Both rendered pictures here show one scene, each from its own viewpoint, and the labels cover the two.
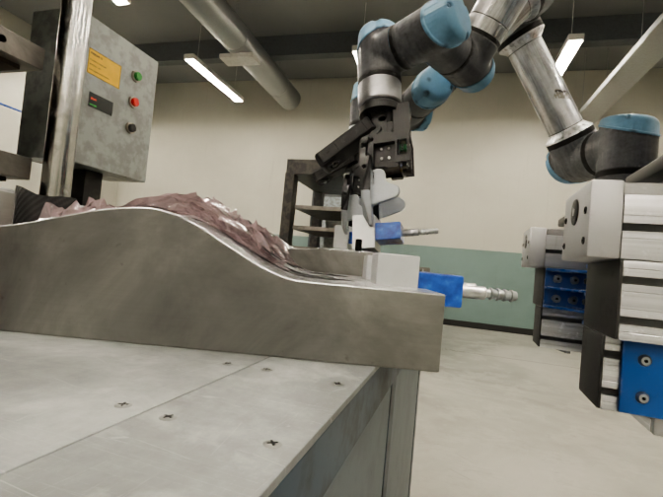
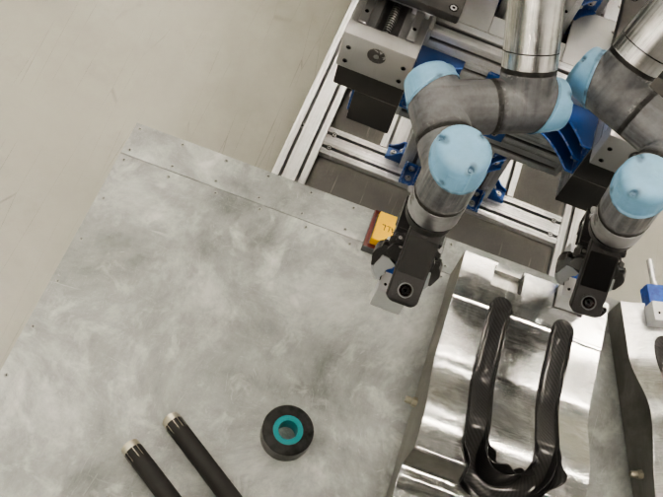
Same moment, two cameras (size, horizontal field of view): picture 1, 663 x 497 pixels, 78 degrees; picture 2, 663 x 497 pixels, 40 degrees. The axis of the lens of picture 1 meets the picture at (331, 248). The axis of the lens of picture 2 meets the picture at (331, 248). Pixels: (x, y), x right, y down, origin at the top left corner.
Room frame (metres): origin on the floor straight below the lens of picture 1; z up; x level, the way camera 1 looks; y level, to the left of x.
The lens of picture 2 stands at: (1.28, 0.58, 2.18)
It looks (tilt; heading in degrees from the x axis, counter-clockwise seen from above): 60 degrees down; 253
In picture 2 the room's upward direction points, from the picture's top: 20 degrees clockwise
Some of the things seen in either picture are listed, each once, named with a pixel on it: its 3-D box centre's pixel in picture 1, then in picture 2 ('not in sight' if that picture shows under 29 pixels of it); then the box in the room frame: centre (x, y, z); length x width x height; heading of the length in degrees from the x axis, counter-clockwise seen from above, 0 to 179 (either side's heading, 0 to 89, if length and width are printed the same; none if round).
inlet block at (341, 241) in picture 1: (363, 239); (399, 267); (0.96, -0.07, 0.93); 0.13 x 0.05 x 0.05; 72
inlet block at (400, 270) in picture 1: (444, 289); not in sight; (0.37, -0.11, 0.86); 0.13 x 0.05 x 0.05; 90
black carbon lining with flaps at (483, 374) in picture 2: not in sight; (521, 397); (0.77, 0.13, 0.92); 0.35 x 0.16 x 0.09; 72
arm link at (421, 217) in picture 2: not in sight; (434, 201); (0.97, -0.05, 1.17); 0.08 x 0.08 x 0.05
